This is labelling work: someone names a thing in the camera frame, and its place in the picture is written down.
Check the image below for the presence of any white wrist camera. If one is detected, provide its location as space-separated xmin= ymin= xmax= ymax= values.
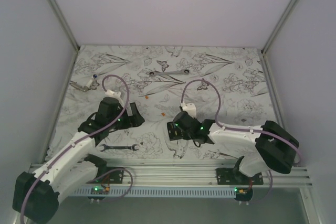
xmin=105 ymin=89 xmax=123 ymax=103
xmin=181 ymin=102 xmax=197 ymax=118

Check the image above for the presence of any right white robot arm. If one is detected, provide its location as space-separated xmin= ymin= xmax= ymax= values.
xmin=167 ymin=111 xmax=299 ymax=185

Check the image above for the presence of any silver ratchet wrench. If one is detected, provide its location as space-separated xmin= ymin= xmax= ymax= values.
xmin=149 ymin=69 xmax=190 ymax=76

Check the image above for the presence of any silver metal clamp tool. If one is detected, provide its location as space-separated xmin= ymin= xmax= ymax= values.
xmin=70 ymin=81 xmax=90 ymax=92

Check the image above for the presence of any left controller board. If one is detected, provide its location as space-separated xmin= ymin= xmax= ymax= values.
xmin=88 ymin=186 xmax=109 ymax=203

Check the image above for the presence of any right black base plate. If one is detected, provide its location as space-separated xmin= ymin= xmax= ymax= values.
xmin=215 ymin=168 xmax=264 ymax=186

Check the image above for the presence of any right controller board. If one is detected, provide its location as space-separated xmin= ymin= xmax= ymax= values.
xmin=234 ymin=187 xmax=254 ymax=205

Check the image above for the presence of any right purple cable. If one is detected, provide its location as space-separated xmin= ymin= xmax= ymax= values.
xmin=181 ymin=78 xmax=301 ymax=204

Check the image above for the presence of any floral patterned table mat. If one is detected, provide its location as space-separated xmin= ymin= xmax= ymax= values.
xmin=46 ymin=45 xmax=276 ymax=159

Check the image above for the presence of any aluminium rail frame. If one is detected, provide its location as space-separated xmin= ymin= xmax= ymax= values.
xmin=25 ymin=158 xmax=313 ymax=189

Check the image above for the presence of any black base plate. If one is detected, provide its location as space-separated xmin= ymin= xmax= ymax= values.
xmin=87 ymin=167 xmax=124 ymax=184
xmin=215 ymin=168 xmax=264 ymax=186

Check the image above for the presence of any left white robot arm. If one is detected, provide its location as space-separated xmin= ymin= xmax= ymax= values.
xmin=12 ymin=97 xmax=144 ymax=223

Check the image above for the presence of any left aluminium corner post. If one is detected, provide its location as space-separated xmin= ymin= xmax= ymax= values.
xmin=47 ymin=0 xmax=80 ymax=52

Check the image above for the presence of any aluminium corner post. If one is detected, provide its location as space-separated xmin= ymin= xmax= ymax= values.
xmin=47 ymin=0 xmax=80 ymax=52
xmin=261 ymin=0 xmax=300 ymax=55

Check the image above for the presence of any white slotted cable duct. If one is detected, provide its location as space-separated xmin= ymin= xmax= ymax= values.
xmin=71 ymin=186 xmax=235 ymax=198

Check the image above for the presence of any black fuse box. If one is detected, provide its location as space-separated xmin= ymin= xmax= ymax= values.
xmin=167 ymin=122 xmax=183 ymax=141

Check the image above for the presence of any purple cable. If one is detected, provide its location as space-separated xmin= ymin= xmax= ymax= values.
xmin=19 ymin=74 xmax=133 ymax=220
xmin=181 ymin=78 xmax=301 ymax=204

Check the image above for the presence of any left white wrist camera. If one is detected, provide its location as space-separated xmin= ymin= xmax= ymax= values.
xmin=105 ymin=89 xmax=123 ymax=103

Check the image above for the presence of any black open-end wrench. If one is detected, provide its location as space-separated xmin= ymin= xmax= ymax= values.
xmin=101 ymin=144 xmax=140 ymax=152

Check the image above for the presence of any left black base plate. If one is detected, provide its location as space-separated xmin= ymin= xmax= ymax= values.
xmin=87 ymin=167 xmax=124 ymax=184

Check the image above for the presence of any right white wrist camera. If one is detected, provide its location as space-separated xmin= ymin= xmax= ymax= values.
xmin=181 ymin=102 xmax=197 ymax=118

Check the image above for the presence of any controller board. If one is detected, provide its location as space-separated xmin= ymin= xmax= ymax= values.
xmin=88 ymin=186 xmax=109 ymax=203
xmin=234 ymin=187 xmax=254 ymax=205

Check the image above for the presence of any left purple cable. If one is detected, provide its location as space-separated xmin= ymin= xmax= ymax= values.
xmin=19 ymin=74 xmax=133 ymax=220

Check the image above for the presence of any right aluminium corner post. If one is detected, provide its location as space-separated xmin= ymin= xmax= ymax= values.
xmin=261 ymin=0 xmax=300 ymax=55

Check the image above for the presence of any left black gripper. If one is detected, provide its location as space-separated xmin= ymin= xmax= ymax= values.
xmin=108 ymin=102 xmax=144 ymax=130

